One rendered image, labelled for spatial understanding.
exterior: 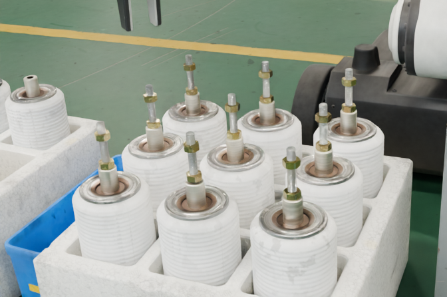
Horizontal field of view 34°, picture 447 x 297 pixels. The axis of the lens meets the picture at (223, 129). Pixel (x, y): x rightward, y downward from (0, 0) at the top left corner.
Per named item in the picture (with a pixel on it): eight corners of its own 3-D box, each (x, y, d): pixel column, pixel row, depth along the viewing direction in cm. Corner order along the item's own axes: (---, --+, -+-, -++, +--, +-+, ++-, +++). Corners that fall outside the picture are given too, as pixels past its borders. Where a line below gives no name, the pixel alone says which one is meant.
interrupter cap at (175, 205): (242, 206, 83) (241, 202, 83) (187, 231, 80) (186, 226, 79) (205, 182, 89) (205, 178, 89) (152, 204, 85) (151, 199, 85)
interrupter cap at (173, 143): (150, 132, 103) (149, 128, 103) (194, 142, 100) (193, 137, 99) (117, 154, 98) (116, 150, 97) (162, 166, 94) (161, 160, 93)
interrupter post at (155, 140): (154, 142, 100) (151, 121, 99) (168, 146, 99) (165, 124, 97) (144, 150, 98) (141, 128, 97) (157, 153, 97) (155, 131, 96)
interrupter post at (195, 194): (211, 206, 84) (209, 181, 83) (193, 213, 83) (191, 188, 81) (199, 198, 86) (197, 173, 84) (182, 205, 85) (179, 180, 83)
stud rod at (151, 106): (155, 134, 98) (149, 83, 95) (159, 136, 98) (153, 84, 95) (149, 137, 98) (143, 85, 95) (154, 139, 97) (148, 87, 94)
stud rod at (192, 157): (189, 192, 83) (183, 134, 80) (193, 188, 84) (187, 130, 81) (197, 194, 83) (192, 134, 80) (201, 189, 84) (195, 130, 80)
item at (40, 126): (48, 172, 132) (30, 80, 125) (90, 181, 128) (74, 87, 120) (12, 198, 125) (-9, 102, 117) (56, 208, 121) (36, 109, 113)
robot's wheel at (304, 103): (322, 138, 153) (322, 48, 145) (346, 142, 151) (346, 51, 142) (289, 183, 137) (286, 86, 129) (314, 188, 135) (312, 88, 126)
